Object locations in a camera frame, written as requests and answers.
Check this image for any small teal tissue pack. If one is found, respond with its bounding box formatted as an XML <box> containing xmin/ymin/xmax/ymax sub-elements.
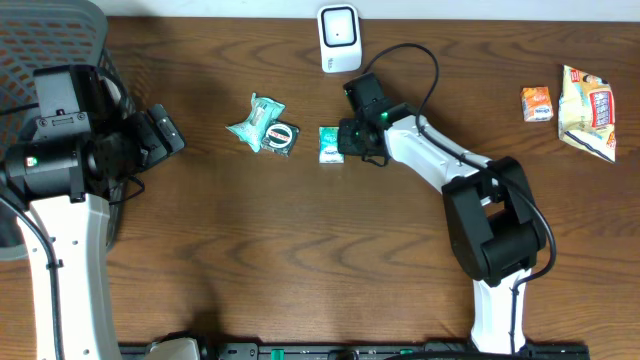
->
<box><xmin>319</xmin><ymin>127</ymin><xmax>344</xmax><ymax>164</ymax></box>

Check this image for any teal snack packet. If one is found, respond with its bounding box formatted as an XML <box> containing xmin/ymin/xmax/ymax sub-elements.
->
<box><xmin>226</xmin><ymin>93</ymin><xmax>286</xmax><ymax>153</ymax></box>

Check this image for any orange small snack packet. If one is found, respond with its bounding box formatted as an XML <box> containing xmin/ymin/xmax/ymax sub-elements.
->
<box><xmin>521</xmin><ymin>87</ymin><xmax>553</xmax><ymax>122</ymax></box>

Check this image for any large white snack bag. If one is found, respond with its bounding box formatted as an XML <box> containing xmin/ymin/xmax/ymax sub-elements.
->
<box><xmin>558</xmin><ymin>65</ymin><xmax>617</xmax><ymax>163</ymax></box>

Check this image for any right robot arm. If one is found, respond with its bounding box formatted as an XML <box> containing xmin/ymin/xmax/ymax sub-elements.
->
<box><xmin>337</xmin><ymin>73</ymin><xmax>548</xmax><ymax>354</ymax></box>

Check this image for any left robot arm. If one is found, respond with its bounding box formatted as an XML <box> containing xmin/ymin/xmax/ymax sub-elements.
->
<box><xmin>1</xmin><ymin>65</ymin><xmax>201</xmax><ymax>359</ymax></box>

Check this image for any white barcode scanner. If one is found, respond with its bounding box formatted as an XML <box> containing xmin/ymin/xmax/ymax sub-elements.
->
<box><xmin>317</xmin><ymin>4</ymin><xmax>363</xmax><ymax>73</ymax></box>

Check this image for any grey plastic mesh basket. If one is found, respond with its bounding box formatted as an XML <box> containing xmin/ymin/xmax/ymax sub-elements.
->
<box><xmin>0</xmin><ymin>0</ymin><xmax>136</xmax><ymax>262</ymax></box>

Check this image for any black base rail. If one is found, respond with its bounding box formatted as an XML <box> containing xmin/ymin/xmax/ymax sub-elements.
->
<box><xmin>119</xmin><ymin>341</ymin><xmax>591</xmax><ymax>360</ymax></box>

